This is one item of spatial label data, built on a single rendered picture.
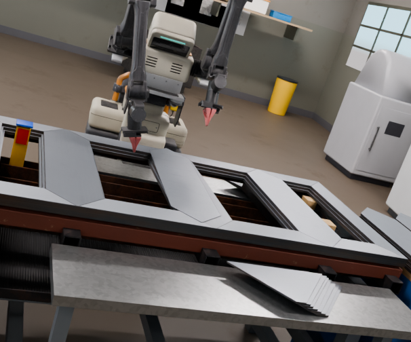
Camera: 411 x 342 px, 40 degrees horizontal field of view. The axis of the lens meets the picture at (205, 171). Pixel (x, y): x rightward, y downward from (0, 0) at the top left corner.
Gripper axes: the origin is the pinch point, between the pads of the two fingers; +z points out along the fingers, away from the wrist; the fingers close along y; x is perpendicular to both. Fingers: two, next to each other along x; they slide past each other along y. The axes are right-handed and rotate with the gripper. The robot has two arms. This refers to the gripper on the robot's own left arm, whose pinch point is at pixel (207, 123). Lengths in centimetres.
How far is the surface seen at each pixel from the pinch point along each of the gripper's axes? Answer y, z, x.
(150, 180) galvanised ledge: -17.3, 28.5, 13.9
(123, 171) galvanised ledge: -30.1, 27.0, 16.8
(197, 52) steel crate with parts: 102, -247, 558
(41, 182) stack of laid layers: -62, 45, -52
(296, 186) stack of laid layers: 48, 18, 0
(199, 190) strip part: -6.6, 34.4, -35.5
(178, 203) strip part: -17, 42, -51
